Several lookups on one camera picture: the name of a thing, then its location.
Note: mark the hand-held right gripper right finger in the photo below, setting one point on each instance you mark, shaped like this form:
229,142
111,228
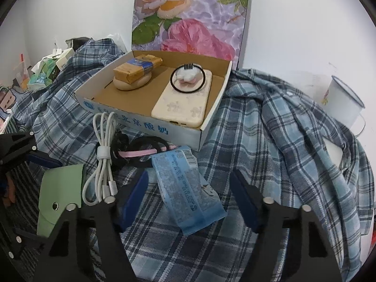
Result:
243,199

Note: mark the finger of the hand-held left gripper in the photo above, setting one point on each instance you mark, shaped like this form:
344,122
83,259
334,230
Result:
17,239
44,161

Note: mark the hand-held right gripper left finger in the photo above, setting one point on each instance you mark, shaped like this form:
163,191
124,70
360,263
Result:
132,199

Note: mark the green pouch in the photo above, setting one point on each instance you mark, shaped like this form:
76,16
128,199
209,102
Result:
58,188

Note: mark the blue plastic packet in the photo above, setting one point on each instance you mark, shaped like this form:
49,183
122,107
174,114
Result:
188,196

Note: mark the cardboard box with floral lid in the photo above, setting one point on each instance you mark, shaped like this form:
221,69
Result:
138,101

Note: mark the beige phone case cross print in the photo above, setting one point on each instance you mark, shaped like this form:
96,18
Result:
182,107

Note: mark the beige oval pad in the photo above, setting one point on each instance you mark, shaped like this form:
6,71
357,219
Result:
129,86

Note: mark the gold and blue tissue packet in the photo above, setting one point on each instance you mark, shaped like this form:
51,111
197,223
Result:
132,69

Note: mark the pink ribbon band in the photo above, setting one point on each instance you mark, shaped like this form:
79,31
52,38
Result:
138,153

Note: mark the cartoon printed item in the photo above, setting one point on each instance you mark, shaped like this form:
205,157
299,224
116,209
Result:
6,98

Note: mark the blue plaid shirt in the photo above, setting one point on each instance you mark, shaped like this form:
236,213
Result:
264,123

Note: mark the clear plastic packaging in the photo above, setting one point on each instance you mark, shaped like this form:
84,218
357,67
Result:
21,70

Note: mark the small white box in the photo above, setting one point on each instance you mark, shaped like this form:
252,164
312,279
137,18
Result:
64,58

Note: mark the white enamel mug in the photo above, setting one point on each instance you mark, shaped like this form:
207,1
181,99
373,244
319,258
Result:
340,105

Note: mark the clear plastic bag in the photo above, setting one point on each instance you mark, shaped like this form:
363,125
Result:
117,40

